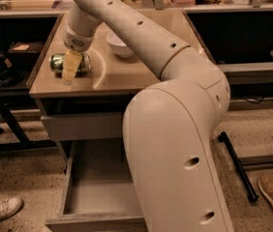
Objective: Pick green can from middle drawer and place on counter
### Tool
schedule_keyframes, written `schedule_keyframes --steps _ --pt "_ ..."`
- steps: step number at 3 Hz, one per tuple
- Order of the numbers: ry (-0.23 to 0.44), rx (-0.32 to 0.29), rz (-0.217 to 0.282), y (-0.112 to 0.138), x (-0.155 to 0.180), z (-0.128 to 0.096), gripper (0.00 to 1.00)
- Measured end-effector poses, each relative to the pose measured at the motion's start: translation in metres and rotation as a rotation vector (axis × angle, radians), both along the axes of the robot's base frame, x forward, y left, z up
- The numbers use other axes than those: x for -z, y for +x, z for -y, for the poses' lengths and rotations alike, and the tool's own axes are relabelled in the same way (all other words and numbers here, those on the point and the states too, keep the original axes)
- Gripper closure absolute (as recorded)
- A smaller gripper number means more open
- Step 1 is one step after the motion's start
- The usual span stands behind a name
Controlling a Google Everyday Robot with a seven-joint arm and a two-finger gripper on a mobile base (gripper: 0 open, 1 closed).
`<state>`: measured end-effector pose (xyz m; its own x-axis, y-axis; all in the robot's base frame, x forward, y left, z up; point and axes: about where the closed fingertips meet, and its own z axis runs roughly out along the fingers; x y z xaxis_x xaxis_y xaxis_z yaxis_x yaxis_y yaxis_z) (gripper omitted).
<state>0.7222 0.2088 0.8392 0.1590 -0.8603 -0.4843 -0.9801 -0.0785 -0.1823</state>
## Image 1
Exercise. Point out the grey middle drawer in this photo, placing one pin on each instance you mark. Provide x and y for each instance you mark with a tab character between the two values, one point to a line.
99	194

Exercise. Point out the grey top drawer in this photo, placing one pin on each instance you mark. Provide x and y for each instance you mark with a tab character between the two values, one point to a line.
83	126

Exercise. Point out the grey drawer cabinet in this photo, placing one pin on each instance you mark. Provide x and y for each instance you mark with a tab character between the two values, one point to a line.
110	74

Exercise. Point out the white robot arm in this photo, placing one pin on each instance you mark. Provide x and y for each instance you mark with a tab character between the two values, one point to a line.
174	195

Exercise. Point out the green soda can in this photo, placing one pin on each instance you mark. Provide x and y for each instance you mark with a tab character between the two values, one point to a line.
56	64

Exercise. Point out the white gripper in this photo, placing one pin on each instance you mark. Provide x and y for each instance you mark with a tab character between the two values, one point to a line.
75	41

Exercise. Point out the black desk leg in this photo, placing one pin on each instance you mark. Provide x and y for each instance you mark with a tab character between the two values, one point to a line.
251	193

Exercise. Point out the black table frame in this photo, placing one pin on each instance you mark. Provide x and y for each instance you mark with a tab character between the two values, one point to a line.
24	143

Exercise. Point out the black box with note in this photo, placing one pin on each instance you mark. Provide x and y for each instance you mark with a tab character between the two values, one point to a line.
22	50

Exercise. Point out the white ceramic bowl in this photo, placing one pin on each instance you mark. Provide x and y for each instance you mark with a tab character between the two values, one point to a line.
117	46

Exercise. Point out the grey drawer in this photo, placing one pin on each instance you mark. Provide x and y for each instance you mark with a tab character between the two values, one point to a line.
99	194
83	126

